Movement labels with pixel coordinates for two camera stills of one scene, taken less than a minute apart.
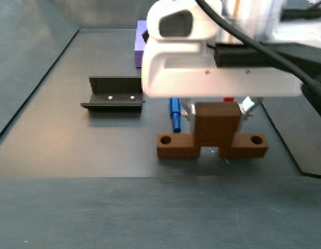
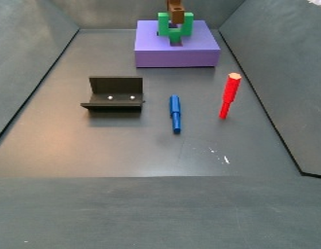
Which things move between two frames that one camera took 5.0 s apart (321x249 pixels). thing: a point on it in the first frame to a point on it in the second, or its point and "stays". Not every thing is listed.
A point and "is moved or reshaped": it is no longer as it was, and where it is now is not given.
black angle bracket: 114,93 stays
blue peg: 175,114 stays
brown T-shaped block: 217,129 is moved or reshaped
